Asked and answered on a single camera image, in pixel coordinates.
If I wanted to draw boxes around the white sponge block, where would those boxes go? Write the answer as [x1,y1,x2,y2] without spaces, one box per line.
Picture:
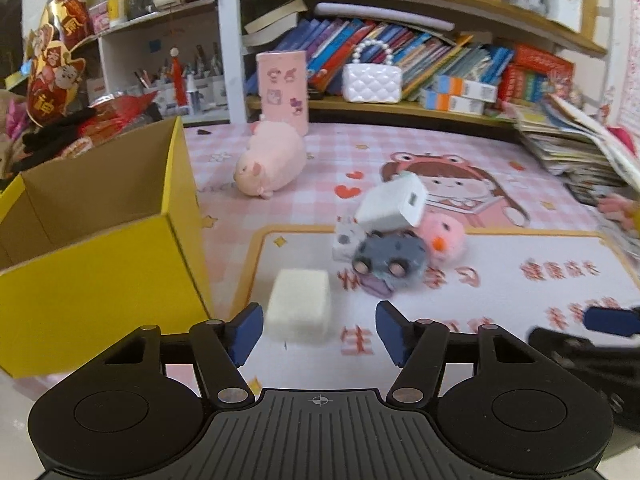
[265,268,332,346]

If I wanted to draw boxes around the stack of orange white boxes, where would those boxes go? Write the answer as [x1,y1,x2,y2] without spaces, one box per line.
[419,74,499,117]

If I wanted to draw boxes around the white charger plug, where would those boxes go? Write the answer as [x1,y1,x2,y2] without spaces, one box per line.
[354,171,429,234]

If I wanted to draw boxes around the pink small box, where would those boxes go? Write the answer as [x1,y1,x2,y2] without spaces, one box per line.
[87,2,112,34]

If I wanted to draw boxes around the thick lying books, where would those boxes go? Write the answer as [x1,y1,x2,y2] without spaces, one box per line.
[242,0,309,47]

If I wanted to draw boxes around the red dress doll figure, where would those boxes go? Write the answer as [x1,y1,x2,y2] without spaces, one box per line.
[169,47,190,117]

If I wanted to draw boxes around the row of red books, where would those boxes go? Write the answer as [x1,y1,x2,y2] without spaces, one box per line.
[500,44,575,107]

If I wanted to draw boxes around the white quilted handbag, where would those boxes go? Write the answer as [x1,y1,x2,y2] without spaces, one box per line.
[342,39,403,105]

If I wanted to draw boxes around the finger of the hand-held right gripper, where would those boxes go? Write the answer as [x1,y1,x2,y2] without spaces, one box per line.
[528,326,640,432]
[584,304,640,339]

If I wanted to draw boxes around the small white cat print box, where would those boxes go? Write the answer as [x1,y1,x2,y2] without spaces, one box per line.
[332,220,365,264]

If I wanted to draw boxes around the red patterned plastic bag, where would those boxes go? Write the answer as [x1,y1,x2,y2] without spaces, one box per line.
[70,92,167,158]

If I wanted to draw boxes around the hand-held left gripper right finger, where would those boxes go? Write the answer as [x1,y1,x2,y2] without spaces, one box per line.
[375,301,538,407]

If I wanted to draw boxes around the grey toy car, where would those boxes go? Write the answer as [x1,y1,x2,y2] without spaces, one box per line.
[351,230,429,282]

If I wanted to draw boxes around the pink fluffy chick plush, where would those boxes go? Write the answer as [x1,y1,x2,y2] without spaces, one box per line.
[419,212,469,264]

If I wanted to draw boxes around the white bottle yellow label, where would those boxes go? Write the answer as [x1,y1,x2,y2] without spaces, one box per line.
[106,0,130,29]

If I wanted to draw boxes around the row of colourful books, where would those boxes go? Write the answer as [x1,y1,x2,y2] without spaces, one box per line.
[290,17,516,103]

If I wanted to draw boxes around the pink cartoon pen holder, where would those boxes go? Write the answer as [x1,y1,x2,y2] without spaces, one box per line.
[256,51,309,136]

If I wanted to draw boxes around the pink fuzzy toy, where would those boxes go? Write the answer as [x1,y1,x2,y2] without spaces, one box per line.
[596,194,640,238]

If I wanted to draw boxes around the black knit cloth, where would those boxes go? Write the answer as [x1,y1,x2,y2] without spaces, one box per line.
[22,109,97,167]

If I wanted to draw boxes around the pink pig plush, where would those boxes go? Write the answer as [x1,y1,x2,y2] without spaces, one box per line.
[234,121,308,199]

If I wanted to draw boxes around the white rolled paper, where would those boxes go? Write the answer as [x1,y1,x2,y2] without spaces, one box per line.
[314,2,456,32]

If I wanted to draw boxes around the white shelf unit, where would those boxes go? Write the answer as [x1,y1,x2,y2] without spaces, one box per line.
[96,0,242,127]

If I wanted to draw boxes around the stack of magazines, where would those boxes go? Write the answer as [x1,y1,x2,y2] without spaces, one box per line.
[514,94,640,207]

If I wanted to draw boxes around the red gold figure decoration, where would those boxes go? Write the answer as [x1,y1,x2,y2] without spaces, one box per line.
[27,0,97,127]

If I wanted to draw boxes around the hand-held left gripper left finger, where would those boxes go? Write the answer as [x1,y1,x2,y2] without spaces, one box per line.
[102,302,264,407]

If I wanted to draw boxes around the yellow cardboard box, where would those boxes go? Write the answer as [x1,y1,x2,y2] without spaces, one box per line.
[0,115,213,380]

